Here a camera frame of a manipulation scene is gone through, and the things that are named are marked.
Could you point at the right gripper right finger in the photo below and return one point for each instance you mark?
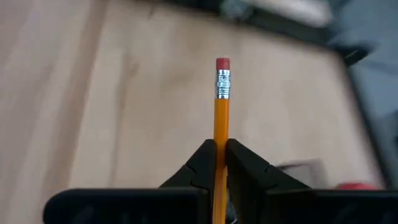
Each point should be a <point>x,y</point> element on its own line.
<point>245,171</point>

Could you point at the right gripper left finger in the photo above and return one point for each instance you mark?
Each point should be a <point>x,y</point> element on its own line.
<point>202,168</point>

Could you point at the red desk lamp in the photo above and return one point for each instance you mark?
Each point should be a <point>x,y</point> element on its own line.
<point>357,186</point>

